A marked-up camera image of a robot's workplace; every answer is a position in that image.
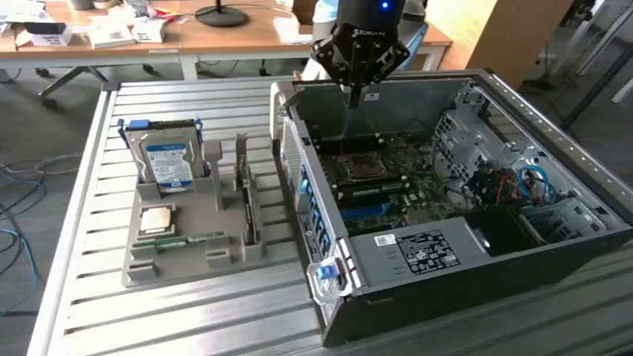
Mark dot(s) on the white paper stack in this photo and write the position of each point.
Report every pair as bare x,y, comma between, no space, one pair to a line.
292,31

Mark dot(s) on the black open PC case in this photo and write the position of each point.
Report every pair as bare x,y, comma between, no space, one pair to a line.
445,308

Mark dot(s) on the blue expansion slot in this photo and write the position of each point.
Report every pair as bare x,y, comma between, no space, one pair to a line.
365,212

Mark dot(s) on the hard disk with blue bracket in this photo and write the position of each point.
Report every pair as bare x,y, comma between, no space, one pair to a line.
168,159

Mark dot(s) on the flat white box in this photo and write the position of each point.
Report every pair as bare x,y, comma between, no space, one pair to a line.
111,37

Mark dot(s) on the wooden cabinet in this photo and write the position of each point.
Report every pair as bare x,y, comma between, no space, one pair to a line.
519,37

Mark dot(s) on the silver drive cage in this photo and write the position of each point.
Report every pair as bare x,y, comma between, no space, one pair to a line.
460,148

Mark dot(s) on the silver CPU chip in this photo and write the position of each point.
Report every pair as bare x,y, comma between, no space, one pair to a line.
155,220

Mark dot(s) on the blue card latch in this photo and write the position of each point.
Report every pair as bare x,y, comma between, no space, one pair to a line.
327,271

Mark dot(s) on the grey disk bay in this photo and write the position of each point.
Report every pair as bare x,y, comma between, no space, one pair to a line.
568,219

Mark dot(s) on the tape roll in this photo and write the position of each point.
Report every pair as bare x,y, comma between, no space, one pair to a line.
104,4

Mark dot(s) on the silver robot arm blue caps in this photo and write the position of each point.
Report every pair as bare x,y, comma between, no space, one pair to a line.
417,48

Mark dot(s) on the white labelled box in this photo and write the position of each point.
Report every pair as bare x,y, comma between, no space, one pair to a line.
148,31

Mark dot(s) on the black and white box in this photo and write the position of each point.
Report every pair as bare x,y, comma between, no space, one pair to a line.
50,37

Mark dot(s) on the wooden desk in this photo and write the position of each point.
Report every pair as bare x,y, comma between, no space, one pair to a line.
237,37
79,51

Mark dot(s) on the grey plastic parts rack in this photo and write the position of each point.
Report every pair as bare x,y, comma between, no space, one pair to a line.
198,219

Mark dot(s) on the black monitor stand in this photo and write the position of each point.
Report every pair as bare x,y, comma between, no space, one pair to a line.
221,16

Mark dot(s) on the black graphics card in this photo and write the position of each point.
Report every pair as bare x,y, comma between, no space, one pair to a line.
252,215

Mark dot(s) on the grey power supply unit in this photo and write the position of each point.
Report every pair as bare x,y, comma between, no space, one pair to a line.
380,259

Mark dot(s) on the green motherboard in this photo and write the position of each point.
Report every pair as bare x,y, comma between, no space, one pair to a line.
425,185

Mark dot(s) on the green RAM stick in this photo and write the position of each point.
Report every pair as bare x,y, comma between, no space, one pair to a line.
206,236
371,190

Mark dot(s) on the grey cup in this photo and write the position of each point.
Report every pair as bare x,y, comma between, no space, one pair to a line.
80,3

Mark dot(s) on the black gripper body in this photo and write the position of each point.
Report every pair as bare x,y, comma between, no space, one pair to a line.
368,22

